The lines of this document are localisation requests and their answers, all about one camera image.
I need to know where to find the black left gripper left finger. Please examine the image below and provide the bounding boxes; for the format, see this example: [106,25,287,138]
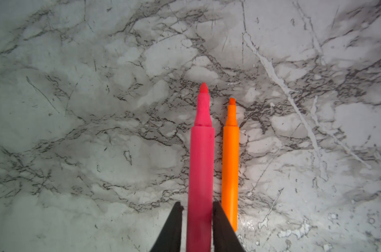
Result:
[150,202,184,252]

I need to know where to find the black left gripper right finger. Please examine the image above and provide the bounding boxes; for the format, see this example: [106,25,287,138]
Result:
[213,201,245,252]

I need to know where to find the pink highlighter pen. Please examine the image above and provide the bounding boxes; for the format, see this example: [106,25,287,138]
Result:
[186,83,215,252]

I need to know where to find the orange highlighter pen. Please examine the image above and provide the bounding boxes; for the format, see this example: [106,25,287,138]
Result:
[221,98,239,231]

